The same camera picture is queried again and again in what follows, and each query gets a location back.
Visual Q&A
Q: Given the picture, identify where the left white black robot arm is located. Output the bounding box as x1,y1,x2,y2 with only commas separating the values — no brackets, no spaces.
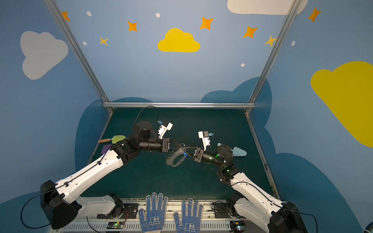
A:
40,121,173,230

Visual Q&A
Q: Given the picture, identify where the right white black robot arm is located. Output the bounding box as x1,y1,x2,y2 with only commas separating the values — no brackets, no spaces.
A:
181,145,307,233

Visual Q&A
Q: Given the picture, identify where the light blue toy spatula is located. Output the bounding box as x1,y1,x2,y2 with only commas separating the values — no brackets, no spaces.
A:
217,143,247,158

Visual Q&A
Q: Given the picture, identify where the purple toy spatula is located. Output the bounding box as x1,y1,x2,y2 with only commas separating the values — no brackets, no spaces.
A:
101,144,112,155

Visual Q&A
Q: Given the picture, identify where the right blue dotted work glove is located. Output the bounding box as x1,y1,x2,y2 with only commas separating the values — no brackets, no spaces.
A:
173,198,204,233

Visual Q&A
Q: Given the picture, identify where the blue dotted work glove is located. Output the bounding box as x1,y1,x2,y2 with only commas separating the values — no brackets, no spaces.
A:
139,192,168,233
173,198,204,233

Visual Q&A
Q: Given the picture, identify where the left blue dotted work glove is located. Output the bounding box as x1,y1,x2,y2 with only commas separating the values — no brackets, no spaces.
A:
139,192,168,233

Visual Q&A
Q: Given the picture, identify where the right green circuit board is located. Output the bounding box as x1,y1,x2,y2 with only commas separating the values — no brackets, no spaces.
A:
229,221,246,233

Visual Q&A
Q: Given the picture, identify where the green circuit board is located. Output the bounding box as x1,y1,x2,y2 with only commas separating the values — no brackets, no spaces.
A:
229,221,246,233
106,222,125,230

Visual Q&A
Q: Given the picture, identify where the left green circuit board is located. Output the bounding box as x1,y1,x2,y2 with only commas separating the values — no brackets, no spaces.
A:
106,222,125,230

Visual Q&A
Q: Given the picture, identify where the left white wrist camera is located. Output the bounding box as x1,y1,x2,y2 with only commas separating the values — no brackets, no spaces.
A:
157,120,173,139

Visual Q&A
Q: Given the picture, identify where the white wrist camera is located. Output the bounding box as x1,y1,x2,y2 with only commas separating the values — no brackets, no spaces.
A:
198,131,214,151
157,120,173,139

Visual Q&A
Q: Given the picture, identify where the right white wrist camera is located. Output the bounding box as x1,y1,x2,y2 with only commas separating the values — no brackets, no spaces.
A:
198,131,214,151

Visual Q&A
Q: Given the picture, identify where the green toy spatula wooden handle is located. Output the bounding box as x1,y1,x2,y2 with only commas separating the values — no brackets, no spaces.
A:
98,135,126,144

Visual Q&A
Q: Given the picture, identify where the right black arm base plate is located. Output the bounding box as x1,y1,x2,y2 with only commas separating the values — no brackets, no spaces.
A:
210,201,252,219

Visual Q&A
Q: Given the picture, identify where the horizontal aluminium frame bar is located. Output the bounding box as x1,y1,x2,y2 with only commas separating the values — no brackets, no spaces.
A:
103,102,255,109

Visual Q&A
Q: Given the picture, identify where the right aluminium frame post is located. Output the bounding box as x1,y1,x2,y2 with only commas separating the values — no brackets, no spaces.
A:
244,0,302,117

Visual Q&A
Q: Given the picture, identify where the aluminium frame post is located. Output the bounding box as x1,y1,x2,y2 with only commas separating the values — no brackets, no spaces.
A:
244,0,302,117
44,0,109,104

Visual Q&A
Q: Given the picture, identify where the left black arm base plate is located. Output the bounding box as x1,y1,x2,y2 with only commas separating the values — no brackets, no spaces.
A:
97,203,139,219

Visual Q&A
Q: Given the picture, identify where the front aluminium rail base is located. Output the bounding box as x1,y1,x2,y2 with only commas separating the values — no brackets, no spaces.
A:
52,199,301,233

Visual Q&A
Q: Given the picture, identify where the left aluminium frame post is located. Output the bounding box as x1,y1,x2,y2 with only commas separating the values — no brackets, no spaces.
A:
44,0,109,104

